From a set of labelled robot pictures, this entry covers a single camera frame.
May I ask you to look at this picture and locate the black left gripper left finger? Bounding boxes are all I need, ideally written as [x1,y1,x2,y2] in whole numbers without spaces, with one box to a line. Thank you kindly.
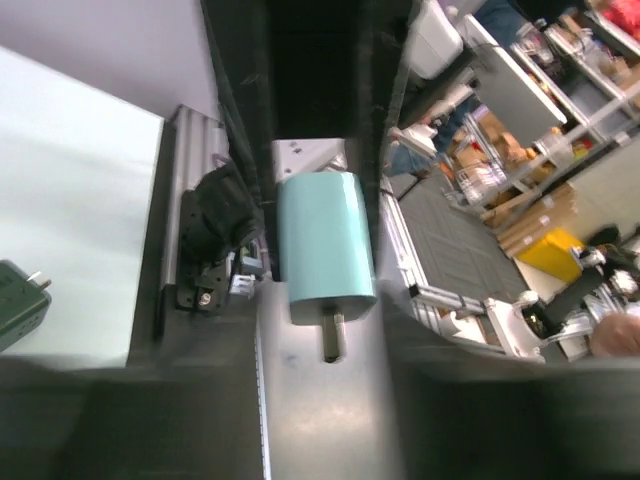
[0,284,266,480]

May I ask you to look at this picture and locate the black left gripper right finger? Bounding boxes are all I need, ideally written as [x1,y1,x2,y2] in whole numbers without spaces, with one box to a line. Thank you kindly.
[377,280,639,479]

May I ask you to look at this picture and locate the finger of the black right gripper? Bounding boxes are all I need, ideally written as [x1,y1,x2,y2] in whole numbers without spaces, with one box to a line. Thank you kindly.
[346,1,420,200]
[201,1,275,210]

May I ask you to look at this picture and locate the light blue plug charger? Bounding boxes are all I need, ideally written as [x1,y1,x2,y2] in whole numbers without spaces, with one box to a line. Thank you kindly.
[278,172,377,363]

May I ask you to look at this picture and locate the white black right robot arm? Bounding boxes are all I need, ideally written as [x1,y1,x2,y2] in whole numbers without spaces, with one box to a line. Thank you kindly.
[176,1,417,312]

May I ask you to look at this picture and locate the dark green cube socket adapter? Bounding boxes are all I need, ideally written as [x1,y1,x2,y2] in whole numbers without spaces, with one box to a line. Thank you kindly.
[0,260,52,352]

